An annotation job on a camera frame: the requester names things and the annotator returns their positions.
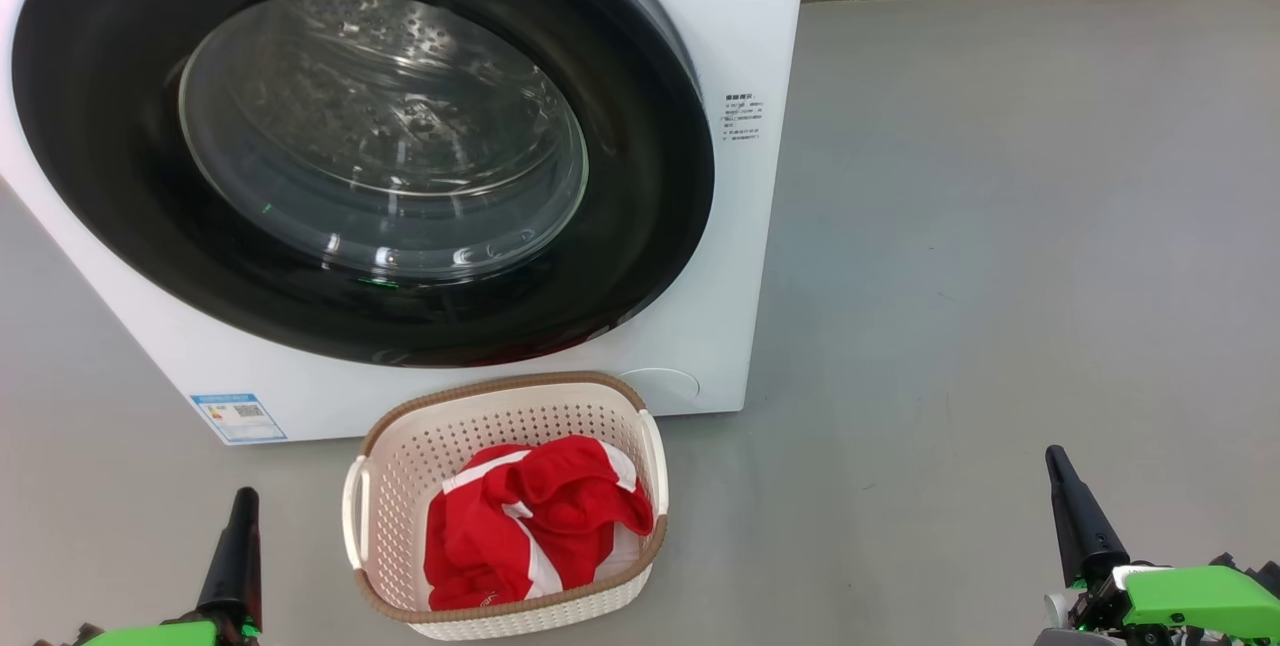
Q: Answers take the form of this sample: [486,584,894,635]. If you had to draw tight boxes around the cream perforated laundry basket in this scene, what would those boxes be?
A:
[341,371,669,641]

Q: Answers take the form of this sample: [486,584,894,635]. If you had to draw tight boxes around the blue energy label sticker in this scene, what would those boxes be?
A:
[190,392,289,444]

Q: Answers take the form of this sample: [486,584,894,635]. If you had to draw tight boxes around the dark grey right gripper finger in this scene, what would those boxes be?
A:
[1045,444,1131,587]

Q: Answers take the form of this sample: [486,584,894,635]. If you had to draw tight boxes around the round white filter cover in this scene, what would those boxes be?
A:
[617,367,701,405]

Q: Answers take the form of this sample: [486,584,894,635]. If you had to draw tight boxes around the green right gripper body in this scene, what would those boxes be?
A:
[1035,554,1280,646]

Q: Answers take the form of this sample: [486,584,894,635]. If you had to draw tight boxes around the red and white garment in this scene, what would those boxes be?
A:
[423,434,656,612]

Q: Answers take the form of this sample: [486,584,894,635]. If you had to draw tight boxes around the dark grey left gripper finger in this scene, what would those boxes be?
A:
[196,486,264,632]

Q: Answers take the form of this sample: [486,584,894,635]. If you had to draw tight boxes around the round glass washer door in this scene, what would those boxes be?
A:
[12,0,716,368]

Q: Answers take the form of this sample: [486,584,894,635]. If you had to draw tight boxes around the white front-load washing machine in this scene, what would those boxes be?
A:
[0,0,811,447]

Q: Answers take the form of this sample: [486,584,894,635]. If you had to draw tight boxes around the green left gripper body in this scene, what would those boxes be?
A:
[35,616,263,646]

